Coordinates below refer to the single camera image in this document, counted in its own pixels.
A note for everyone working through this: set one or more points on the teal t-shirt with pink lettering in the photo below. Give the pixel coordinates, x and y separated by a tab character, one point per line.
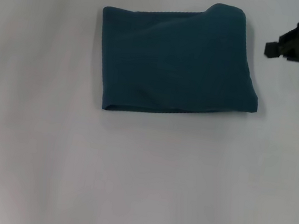
174	64

